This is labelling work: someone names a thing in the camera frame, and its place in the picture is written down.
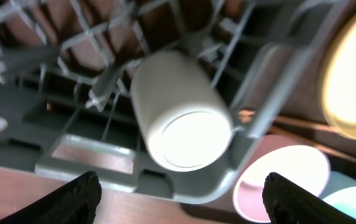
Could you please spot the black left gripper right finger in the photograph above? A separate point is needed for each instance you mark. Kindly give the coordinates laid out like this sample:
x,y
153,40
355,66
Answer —
x,y
287,203

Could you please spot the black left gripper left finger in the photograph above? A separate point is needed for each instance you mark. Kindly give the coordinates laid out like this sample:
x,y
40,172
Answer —
x,y
74,202

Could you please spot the light blue bowl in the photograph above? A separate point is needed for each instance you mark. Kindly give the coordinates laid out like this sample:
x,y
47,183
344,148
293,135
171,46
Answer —
x,y
340,192

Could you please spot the white cup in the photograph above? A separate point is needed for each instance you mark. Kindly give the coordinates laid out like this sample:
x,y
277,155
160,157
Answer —
x,y
184,122

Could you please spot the grey dishwasher rack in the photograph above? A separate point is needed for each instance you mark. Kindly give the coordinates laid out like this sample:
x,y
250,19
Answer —
x,y
272,44

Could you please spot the pink bowl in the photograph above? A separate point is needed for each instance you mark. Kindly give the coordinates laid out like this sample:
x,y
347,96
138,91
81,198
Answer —
x,y
284,158

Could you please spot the lower wooden chopstick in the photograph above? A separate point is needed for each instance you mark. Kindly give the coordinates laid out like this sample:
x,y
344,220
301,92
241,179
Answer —
x,y
319,146

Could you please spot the yellow plate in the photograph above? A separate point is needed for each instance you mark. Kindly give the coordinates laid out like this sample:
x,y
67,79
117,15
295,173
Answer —
x,y
337,86

